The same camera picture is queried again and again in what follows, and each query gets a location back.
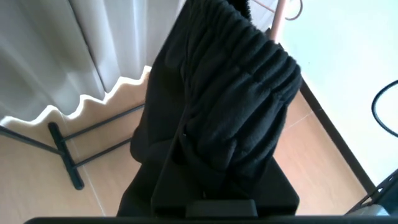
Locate pink clothes hanger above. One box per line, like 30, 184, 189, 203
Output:
251, 0, 304, 44

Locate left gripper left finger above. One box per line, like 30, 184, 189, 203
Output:
150, 124, 206, 218

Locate beige curtain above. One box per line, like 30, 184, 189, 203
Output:
0, 0, 187, 122

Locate black clothes rack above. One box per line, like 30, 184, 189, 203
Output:
0, 104, 147, 191

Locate black shorts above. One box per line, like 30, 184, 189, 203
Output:
116, 0, 303, 218

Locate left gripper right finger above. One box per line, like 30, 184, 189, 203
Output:
244, 157, 300, 217

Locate black cable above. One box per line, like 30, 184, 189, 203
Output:
371, 80, 398, 138

